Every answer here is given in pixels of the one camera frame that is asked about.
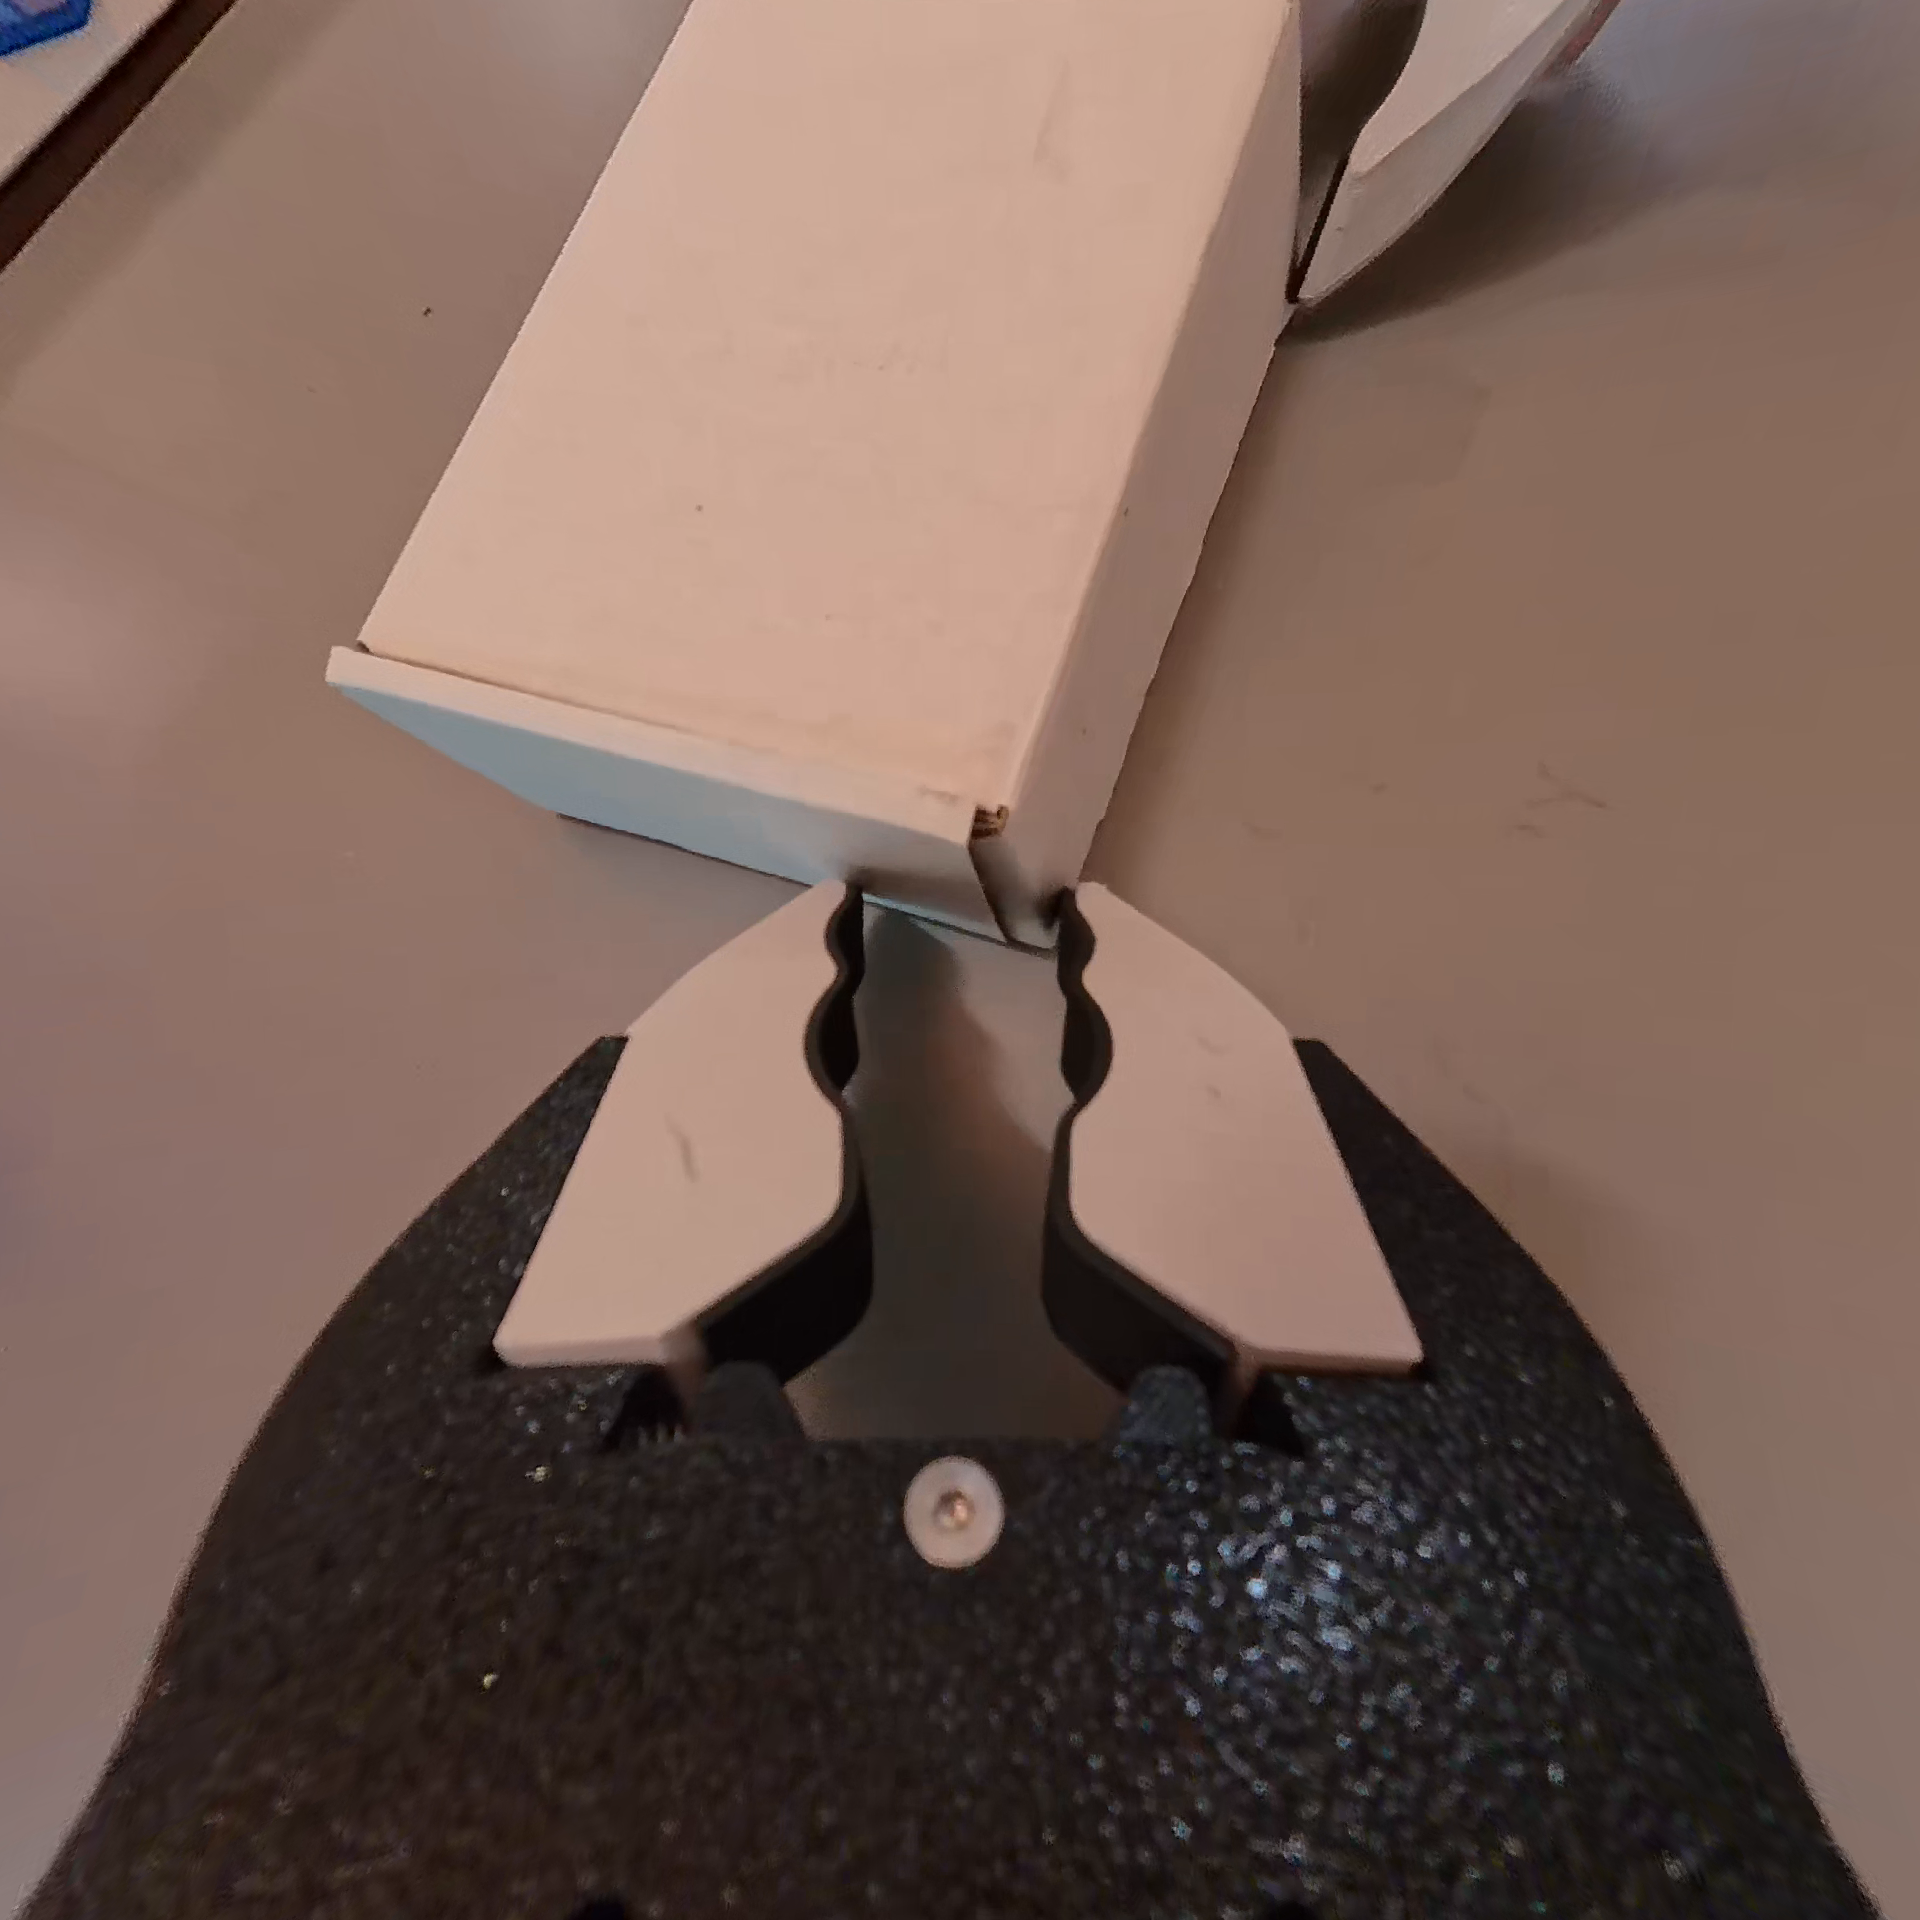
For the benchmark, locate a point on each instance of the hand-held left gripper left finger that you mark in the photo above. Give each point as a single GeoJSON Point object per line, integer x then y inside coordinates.
{"type": "Point", "coordinates": [690, 1170]}

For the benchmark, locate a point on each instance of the blue plastic clip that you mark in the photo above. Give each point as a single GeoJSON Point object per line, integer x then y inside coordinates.
{"type": "Point", "coordinates": [29, 23]}

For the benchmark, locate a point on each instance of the white cardboard box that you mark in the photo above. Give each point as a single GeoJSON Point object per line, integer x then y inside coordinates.
{"type": "Point", "coordinates": [840, 375]}

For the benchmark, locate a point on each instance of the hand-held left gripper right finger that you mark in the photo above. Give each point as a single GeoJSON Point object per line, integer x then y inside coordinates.
{"type": "Point", "coordinates": [1213, 1170]}

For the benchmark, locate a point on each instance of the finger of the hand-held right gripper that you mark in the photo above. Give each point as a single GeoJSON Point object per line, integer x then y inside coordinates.
{"type": "Point", "coordinates": [1425, 150]}

